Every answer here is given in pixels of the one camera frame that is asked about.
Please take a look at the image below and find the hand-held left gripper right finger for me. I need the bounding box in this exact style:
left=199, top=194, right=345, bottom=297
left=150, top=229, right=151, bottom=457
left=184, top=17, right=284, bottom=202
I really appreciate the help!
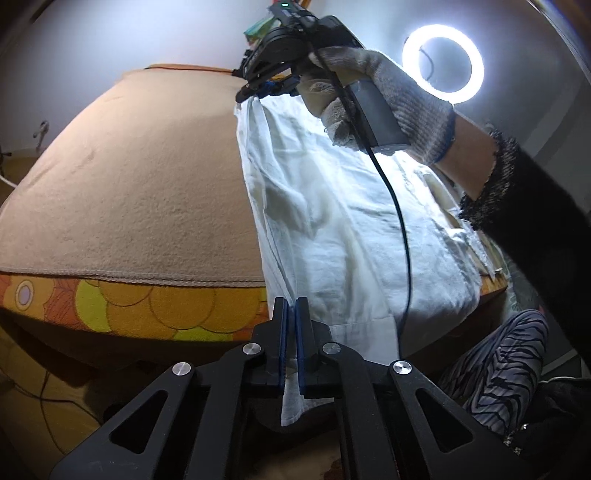
left=295, top=296, right=543, bottom=480

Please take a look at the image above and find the person's right hand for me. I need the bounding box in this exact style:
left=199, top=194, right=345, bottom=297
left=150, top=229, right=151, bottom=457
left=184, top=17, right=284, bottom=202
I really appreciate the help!
left=306, top=46, right=458, bottom=165

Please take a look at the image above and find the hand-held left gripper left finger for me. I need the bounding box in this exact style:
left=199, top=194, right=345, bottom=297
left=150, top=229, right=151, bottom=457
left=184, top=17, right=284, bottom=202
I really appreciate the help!
left=48, top=296, right=289, bottom=480

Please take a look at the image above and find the orange floral bedsheet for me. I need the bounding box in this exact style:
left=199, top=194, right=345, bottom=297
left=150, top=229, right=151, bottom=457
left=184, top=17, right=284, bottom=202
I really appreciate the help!
left=0, top=271, right=273, bottom=343

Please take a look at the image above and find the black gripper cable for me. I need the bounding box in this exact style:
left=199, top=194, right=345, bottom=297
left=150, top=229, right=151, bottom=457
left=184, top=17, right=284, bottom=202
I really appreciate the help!
left=314, top=48, right=414, bottom=361

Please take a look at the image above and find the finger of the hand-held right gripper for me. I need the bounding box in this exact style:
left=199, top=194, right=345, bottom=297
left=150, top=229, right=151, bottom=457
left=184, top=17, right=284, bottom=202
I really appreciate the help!
left=235, top=79, right=265, bottom=104
left=259, top=75, right=302, bottom=99

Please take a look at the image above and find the person's zebra-patterned trouser leg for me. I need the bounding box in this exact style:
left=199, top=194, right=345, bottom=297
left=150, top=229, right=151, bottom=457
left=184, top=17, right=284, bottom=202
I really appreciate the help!
left=436, top=309, right=550, bottom=437

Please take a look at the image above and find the thin black floor cable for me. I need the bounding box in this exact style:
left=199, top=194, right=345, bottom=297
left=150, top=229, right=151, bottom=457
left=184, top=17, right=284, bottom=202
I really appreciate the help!
left=37, top=367, right=105, bottom=428

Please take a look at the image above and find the dark cloth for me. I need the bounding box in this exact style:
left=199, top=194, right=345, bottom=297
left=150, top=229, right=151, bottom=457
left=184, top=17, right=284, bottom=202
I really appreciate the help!
left=503, top=376, right=591, bottom=480

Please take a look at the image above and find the white shirt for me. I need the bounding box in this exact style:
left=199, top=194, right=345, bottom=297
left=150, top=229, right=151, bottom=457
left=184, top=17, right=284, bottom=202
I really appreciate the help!
left=235, top=90, right=483, bottom=428

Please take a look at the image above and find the person's right forearm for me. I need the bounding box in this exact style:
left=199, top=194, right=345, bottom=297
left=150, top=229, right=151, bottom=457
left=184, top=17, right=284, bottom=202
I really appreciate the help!
left=431, top=113, right=591, bottom=365

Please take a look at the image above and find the white ring light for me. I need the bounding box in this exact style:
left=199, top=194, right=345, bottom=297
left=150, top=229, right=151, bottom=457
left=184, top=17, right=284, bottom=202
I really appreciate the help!
left=402, top=24, right=485, bottom=106

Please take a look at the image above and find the beige blanket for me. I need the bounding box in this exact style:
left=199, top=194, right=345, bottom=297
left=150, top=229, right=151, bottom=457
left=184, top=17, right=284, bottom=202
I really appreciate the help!
left=0, top=64, right=509, bottom=289

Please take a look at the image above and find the colourful hanging cloth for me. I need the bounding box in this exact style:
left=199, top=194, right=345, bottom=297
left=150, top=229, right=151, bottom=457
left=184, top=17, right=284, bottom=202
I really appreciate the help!
left=245, top=9, right=278, bottom=43

